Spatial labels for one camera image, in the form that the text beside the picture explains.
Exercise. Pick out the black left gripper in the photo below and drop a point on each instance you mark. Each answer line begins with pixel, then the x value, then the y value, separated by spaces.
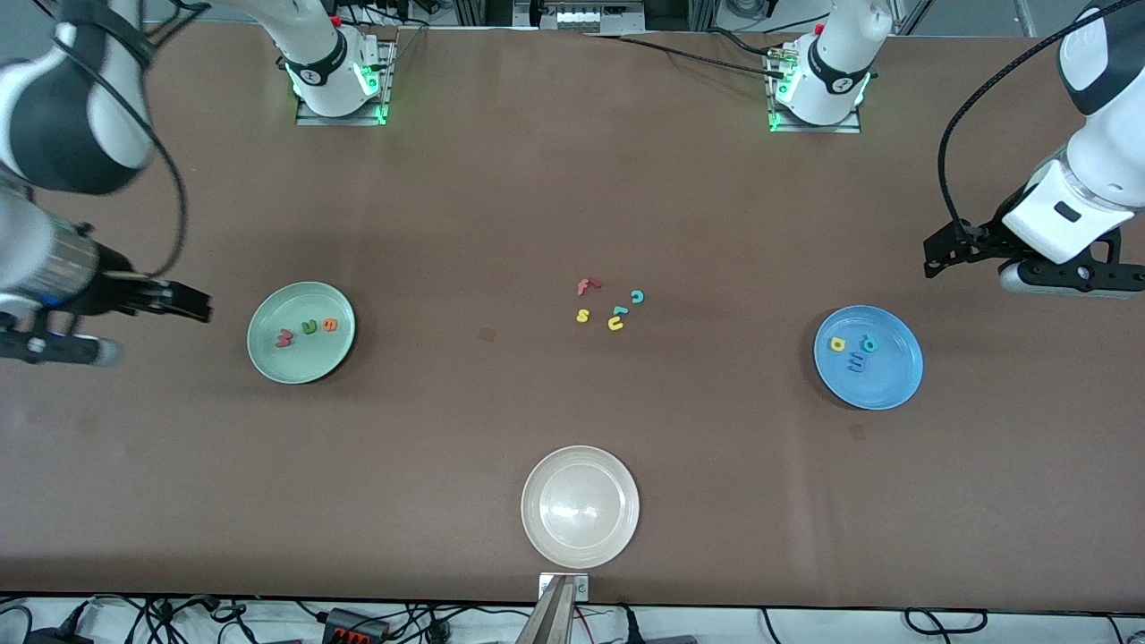
pixel 987 238

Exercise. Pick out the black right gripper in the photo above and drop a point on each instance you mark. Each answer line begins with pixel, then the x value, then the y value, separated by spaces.
pixel 118 288

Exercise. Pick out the pink letter w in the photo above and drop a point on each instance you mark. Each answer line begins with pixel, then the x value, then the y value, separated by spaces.
pixel 284 337

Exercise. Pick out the blue letter m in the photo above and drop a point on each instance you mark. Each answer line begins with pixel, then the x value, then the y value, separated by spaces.
pixel 857 363

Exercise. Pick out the green plate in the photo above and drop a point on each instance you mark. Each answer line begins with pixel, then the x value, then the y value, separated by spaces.
pixel 301 358

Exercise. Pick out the blue plate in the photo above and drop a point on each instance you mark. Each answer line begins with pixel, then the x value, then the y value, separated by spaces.
pixel 886 380

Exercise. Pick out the black red power strip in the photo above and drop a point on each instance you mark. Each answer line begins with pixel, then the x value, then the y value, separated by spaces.
pixel 354 623

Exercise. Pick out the red letter f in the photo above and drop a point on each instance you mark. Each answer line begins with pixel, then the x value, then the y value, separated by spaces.
pixel 585 287

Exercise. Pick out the white plate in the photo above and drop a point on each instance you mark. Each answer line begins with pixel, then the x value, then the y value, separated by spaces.
pixel 580 507

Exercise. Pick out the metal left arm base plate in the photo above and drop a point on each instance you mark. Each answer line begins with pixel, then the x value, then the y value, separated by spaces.
pixel 854 123

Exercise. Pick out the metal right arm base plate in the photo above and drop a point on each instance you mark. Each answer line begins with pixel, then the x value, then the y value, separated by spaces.
pixel 390 80

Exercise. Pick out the aluminium frame with connectors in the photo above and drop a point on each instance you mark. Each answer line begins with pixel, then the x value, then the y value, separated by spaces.
pixel 590 13

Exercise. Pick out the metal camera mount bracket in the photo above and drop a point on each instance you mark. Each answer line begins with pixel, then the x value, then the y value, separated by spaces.
pixel 553 608

